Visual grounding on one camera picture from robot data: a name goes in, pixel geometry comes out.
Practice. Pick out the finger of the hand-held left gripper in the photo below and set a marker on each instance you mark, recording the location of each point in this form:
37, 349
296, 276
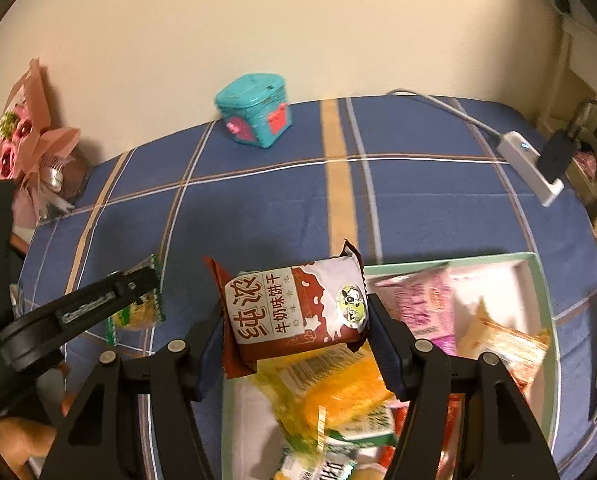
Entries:
118, 290

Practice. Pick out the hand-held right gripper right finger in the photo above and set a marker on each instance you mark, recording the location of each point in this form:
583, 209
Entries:
386, 355

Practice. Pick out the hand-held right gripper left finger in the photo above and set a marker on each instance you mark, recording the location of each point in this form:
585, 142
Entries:
211, 360

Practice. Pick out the clear green cookie packet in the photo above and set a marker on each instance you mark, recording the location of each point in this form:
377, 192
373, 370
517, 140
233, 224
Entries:
138, 317

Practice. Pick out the yellow cake packet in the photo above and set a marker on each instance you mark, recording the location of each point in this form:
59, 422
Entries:
338, 390

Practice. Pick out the pink snack packet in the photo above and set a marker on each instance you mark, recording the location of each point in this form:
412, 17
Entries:
423, 305

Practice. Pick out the brown milk biscuit packet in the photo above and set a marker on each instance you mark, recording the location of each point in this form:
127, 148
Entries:
288, 320

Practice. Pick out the beige orange-printed bread packet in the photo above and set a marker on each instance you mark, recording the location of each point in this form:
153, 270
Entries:
508, 345

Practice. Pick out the teal-rimmed white shallow box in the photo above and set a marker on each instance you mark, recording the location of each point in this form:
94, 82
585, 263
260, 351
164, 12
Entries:
520, 282

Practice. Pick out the person's left hand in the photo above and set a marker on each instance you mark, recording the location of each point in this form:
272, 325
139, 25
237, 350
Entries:
23, 445

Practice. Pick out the brown round jar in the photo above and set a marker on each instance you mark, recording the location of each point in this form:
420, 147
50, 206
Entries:
76, 180

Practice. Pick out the pink flower bouquet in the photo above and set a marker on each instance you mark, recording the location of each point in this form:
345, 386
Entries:
33, 160

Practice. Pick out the blue plaid tablecloth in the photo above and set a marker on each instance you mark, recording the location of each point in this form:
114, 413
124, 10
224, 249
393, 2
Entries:
278, 210

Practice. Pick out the teal toy box pink bows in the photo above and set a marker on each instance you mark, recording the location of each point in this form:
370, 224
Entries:
253, 110

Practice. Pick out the white power strip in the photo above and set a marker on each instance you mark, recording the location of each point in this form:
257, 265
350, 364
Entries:
520, 152

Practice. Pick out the black power adapter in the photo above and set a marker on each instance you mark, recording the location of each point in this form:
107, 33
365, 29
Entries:
555, 155

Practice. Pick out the white shelf organizer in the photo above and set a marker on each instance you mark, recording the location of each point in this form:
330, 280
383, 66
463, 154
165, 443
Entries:
563, 60

